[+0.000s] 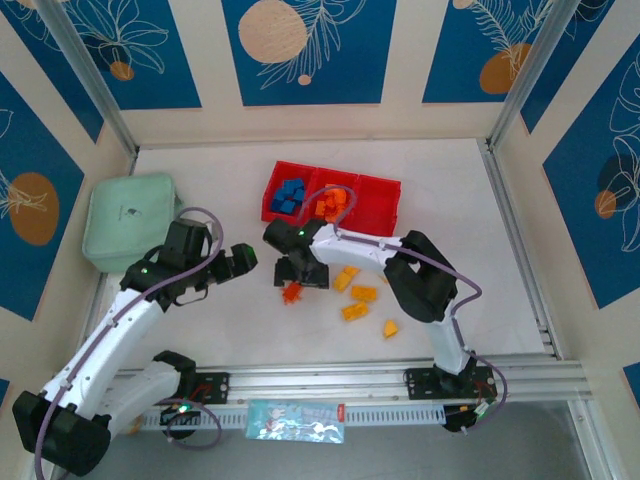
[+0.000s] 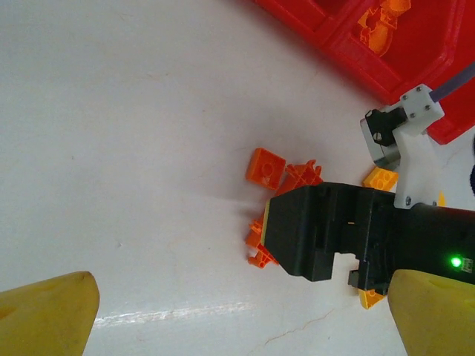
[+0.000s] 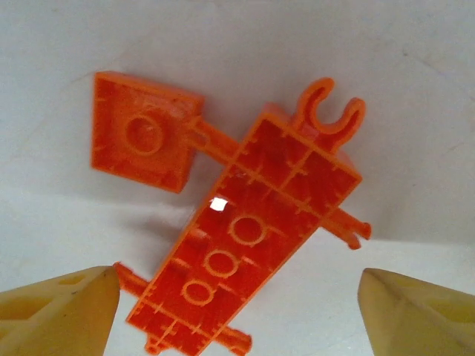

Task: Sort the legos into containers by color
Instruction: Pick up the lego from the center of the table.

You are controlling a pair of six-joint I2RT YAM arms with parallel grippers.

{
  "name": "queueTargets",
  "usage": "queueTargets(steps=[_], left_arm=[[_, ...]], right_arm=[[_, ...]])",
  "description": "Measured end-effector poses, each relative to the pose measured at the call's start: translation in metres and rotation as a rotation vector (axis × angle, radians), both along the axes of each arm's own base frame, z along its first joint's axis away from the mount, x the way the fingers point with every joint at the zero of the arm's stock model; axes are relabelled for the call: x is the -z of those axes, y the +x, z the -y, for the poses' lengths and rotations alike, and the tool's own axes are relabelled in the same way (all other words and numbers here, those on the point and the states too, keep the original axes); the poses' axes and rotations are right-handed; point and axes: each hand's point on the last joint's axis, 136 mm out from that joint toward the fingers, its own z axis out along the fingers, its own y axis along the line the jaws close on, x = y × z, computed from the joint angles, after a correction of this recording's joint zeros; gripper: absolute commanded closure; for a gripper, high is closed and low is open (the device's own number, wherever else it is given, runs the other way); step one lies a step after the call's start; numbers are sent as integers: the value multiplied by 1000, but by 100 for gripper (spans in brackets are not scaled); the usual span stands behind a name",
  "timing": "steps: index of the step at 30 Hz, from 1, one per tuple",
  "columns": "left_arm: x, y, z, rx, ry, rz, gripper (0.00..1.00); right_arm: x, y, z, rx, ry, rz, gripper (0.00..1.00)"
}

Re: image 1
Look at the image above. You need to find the orange lego chassis plate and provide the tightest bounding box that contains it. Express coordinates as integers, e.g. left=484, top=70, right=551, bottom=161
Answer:
left=280, top=282, right=307, bottom=307

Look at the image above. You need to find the mint green zipper pouch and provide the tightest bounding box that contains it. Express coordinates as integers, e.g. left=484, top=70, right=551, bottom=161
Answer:
left=82, top=172, right=186, bottom=274

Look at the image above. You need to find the red plastic bin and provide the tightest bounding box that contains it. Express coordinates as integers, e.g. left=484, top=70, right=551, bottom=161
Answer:
left=259, top=159, right=319, bottom=225
left=298, top=166, right=362, bottom=234
left=344, top=173, right=403, bottom=238

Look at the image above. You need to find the black controller board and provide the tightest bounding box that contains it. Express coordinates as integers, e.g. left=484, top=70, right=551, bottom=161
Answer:
left=442, top=403, right=494, bottom=435
left=159, top=399, right=201, bottom=441

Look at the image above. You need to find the blue-white printed packet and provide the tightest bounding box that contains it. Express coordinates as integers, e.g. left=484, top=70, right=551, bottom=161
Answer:
left=244, top=398, right=347, bottom=445

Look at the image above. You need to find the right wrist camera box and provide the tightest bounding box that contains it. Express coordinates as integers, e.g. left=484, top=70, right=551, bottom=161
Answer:
left=262, top=218, right=300, bottom=257

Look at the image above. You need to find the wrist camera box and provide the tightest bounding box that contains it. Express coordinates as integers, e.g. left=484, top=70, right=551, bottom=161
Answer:
left=262, top=218, right=300, bottom=257
left=166, top=219, right=221, bottom=262

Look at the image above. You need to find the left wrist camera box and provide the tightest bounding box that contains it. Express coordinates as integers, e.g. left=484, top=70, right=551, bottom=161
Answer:
left=166, top=219, right=221, bottom=262

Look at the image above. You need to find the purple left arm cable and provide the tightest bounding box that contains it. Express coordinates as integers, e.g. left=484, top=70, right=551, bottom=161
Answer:
left=32, top=205, right=226, bottom=480

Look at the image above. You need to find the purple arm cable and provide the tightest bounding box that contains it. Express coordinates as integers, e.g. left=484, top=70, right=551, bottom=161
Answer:
left=296, top=185, right=510, bottom=431
left=32, top=205, right=226, bottom=480

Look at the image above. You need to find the long aluminium base rail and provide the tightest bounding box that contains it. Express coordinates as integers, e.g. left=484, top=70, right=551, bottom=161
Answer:
left=44, top=357, right=586, bottom=404

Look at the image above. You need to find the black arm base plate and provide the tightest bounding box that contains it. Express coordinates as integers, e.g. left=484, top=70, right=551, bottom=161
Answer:
left=404, top=367, right=497, bottom=401
left=187, top=370, right=231, bottom=405

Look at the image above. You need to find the slotted cable duct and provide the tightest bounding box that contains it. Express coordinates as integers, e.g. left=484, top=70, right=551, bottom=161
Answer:
left=139, top=403, right=447, bottom=429

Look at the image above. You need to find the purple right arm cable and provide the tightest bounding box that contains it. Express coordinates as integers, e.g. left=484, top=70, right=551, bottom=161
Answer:
left=296, top=185, right=510, bottom=431

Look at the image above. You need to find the aluminium side rail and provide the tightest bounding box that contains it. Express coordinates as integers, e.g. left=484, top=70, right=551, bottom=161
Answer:
left=482, top=139, right=564, bottom=359

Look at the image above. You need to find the aluminium frame post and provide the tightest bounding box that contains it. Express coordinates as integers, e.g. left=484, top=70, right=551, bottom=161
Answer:
left=37, top=0, right=140, bottom=157
left=487, top=0, right=584, bottom=151

